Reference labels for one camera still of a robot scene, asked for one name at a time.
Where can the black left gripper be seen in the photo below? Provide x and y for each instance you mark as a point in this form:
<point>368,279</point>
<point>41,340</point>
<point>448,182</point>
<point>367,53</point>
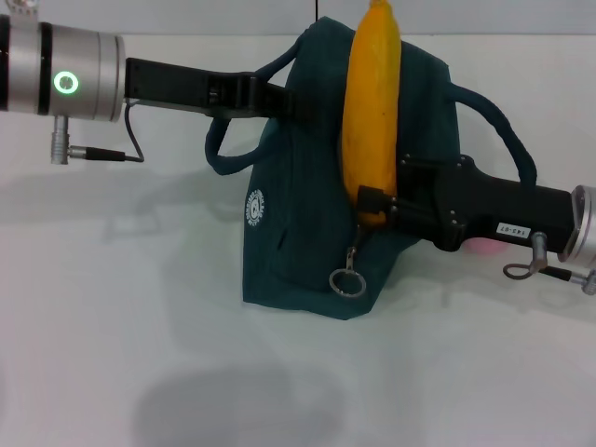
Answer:
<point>186,88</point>

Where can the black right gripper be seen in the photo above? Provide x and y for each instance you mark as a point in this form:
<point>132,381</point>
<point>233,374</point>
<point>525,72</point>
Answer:
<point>465,205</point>

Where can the yellow banana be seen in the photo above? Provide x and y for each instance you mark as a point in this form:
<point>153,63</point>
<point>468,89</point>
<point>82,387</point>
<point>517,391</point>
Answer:
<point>372,116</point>

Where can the dark teal insulated lunch bag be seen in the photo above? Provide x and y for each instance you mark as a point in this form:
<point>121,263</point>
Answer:
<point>298,223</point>

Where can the pink peach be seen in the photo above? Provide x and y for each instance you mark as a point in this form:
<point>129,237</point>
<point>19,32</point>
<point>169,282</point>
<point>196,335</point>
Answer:
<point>486,247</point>

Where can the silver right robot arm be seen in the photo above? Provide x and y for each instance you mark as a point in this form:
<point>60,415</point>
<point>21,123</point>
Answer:
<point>584,228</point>

